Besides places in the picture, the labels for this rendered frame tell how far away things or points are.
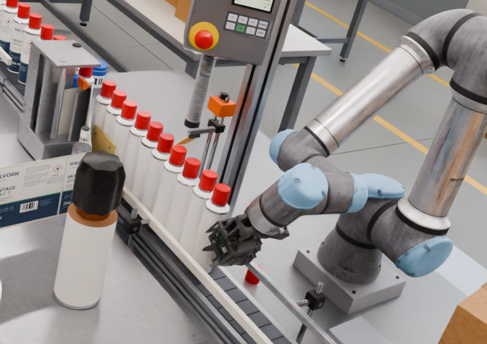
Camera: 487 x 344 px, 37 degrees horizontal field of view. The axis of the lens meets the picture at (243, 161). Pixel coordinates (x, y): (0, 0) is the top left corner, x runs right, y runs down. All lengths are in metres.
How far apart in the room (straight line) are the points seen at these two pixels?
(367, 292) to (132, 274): 0.53
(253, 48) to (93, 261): 0.53
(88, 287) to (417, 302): 0.81
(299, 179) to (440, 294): 0.75
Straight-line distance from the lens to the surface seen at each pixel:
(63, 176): 1.51
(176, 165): 1.56
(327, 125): 1.41
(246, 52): 1.52
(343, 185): 1.32
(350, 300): 1.66
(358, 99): 1.43
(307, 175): 1.25
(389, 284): 1.75
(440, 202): 1.52
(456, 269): 2.02
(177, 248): 1.56
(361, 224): 1.63
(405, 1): 7.87
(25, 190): 1.49
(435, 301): 1.85
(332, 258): 1.69
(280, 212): 1.28
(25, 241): 1.55
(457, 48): 1.44
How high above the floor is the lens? 1.81
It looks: 27 degrees down
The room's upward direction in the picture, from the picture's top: 17 degrees clockwise
